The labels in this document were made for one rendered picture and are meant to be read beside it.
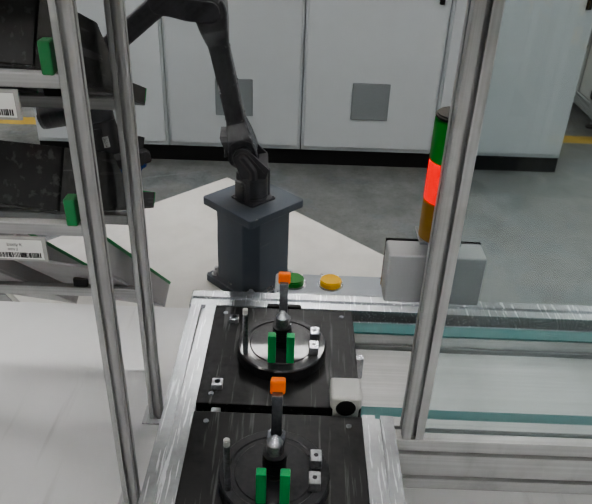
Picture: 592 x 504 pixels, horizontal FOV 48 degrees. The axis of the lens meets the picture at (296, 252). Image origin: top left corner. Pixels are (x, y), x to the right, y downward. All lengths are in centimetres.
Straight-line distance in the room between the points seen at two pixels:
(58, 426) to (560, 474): 77
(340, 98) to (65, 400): 307
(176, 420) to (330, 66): 314
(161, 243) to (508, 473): 93
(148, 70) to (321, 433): 328
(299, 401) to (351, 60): 310
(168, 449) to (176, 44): 320
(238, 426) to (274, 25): 313
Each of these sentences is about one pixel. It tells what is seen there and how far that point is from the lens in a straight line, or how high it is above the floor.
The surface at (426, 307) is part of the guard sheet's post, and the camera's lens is 82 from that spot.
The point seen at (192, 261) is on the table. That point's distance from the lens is 151.
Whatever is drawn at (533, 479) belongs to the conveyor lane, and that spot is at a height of 88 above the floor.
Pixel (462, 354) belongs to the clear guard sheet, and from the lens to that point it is 90.
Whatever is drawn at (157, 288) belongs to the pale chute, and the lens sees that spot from 110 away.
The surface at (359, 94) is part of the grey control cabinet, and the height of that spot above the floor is 47.
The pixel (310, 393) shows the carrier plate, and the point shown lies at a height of 97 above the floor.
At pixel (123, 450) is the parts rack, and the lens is 94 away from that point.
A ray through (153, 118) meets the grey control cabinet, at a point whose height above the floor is 27.
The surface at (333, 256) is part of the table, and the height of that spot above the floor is 86.
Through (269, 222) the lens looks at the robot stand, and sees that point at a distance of 129.
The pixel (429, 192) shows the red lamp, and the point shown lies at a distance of 78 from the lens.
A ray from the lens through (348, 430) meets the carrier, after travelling 95.
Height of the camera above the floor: 165
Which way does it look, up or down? 31 degrees down
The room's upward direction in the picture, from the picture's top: 2 degrees clockwise
